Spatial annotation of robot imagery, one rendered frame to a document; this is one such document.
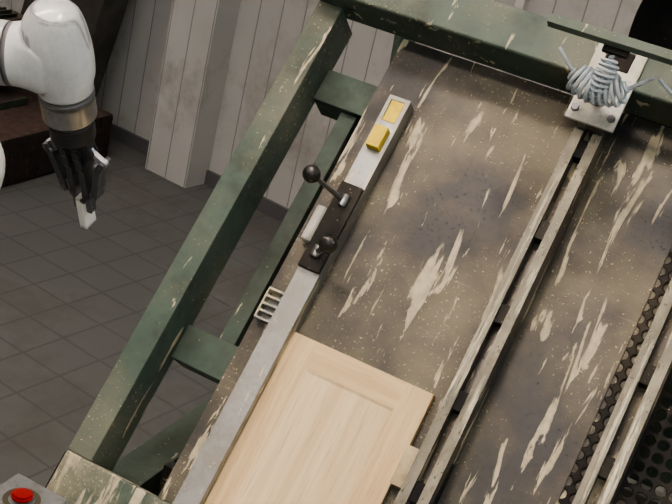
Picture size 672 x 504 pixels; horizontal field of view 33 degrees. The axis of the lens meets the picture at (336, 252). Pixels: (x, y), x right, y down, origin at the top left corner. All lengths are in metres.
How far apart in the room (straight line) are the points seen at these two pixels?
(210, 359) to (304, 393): 0.24
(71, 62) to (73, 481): 0.90
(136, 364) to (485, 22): 1.00
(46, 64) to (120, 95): 4.87
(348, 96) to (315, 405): 0.71
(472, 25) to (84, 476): 1.20
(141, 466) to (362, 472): 0.57
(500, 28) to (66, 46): 0.98
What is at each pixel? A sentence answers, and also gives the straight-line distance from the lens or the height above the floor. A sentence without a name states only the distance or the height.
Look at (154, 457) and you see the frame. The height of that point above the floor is 0.79.
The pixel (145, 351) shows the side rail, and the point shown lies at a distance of 2.35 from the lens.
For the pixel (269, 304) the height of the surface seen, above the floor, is 1.24.
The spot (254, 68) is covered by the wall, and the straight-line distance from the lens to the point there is 6.01.
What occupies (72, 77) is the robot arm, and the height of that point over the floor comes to 1.73.
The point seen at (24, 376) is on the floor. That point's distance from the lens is 4.31.
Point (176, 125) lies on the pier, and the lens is 6.17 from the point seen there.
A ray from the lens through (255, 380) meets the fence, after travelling 2.26.
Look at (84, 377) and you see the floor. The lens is 4.35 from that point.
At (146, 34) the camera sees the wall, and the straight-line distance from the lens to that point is 6.49.
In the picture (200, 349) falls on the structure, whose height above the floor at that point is 1.09.
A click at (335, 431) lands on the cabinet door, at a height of 1.10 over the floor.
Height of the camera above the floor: 2.26
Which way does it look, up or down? 23 degrees down
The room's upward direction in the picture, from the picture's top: 14 degrees clockwise
